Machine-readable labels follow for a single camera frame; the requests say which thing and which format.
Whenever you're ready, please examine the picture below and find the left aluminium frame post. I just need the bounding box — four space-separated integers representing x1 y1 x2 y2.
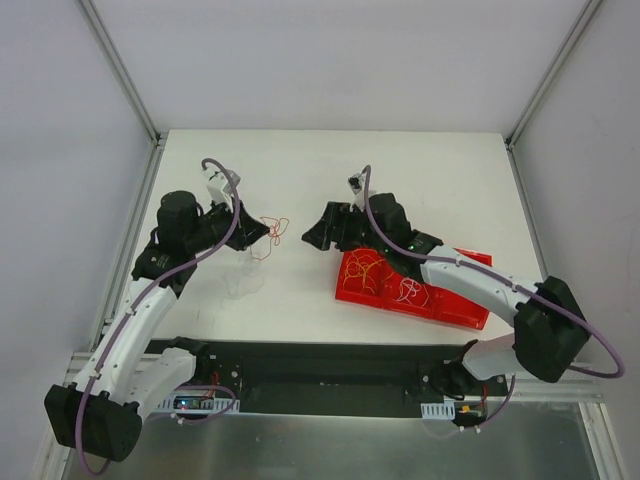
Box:
74 0 164 145

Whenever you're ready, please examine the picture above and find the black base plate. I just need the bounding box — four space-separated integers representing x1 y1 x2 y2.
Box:
144 337 506 416

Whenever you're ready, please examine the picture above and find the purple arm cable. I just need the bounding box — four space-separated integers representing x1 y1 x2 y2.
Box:
77 157 242 475
360 164 626 377

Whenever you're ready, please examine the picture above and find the right white cable duct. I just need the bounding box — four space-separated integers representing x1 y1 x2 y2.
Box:
420 400 456 421

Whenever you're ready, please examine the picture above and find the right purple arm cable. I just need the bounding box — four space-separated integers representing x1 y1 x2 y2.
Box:
360 164 626 377

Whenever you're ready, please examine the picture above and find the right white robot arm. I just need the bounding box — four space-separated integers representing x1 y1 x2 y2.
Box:
301 193 591 399

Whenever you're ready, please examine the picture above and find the white cable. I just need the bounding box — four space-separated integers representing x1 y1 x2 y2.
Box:
222 249 266 304
393 275 432 307

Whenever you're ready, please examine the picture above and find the orange cable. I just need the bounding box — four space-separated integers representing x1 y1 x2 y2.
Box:
249 214 291 264

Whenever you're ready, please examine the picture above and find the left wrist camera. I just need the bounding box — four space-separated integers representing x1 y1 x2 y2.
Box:
202 167 241 210

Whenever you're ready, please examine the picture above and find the left white cable duct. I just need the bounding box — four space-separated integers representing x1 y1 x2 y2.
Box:
154 395 240 416

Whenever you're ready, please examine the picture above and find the aluminium rail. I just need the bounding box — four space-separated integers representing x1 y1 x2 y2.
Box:
63 352 605 403

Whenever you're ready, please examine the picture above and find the white cable duct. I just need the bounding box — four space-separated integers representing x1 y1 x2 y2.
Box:
420 400 456 421
154 395 240 416

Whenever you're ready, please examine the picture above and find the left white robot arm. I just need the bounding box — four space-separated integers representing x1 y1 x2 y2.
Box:
44 191 269 462

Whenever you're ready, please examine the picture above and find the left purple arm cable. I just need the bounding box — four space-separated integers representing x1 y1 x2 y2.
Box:
77 157 242 475

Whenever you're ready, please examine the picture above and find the red three-compartment bin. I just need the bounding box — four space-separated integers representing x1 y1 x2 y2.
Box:
335 248 489 330

